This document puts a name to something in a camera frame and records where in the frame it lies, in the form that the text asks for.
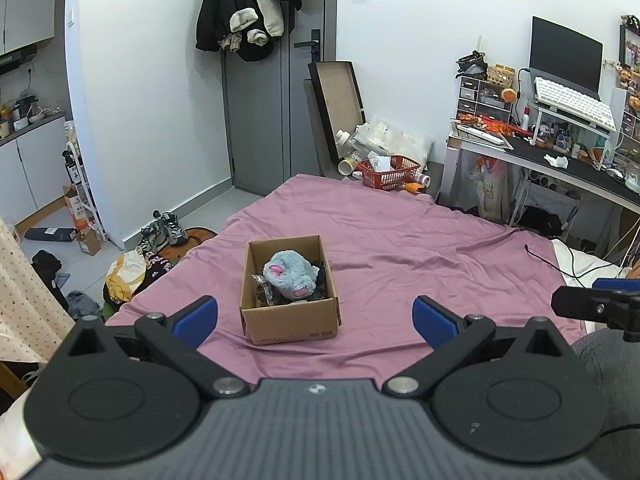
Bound pile of clear plastic bags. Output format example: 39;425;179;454
352;115;434;171

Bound brown floor mat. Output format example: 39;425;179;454
165;227;219;261

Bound brown cardboard box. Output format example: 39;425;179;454
240;234;342;346

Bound grey-blue plush toy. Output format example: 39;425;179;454
262;251;321;303

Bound white blanket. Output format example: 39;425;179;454
550;238;632;291

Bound cream dotted curtain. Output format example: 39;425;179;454
0;217;76;364

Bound black cable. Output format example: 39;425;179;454
524;243;602;281

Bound yellow and white bag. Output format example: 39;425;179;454
105;249;149;306

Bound grey door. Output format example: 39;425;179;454
222;0;339;197

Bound grey drawer organizer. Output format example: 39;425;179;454
455;75;516;124

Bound white shopping bag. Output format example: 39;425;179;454
467;157;509;221

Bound person's grey pants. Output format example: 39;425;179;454
571;332;640;480

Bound white kitchen cabinet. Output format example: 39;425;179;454
0;114;69;227

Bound dark folded package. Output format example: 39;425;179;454
23;226;76;244

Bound grey sneaker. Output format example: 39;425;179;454
162;212;189;247
139;220;168;254

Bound white keyboard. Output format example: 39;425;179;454
532;76;617;134

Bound black clothing heap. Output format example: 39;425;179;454
32;249;64;281

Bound black computer monitor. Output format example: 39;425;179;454
528;15;604;97

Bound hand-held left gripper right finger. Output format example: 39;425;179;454
382;295;571;397

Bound small open cardboard box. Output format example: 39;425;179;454
74;227;101;256

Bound red plastic basket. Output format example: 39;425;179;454
357;154;422;192

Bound black hanging jacket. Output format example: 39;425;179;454
195;0;304;64

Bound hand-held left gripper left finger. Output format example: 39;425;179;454
65;295;252;399

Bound dark patterned cloth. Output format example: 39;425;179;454
252;257;335;309

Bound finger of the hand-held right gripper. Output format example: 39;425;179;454
551;277;640;344

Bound grey cloth heap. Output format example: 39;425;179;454
64;289;104;321

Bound black framed wooden board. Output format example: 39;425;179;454
307;60;369;164

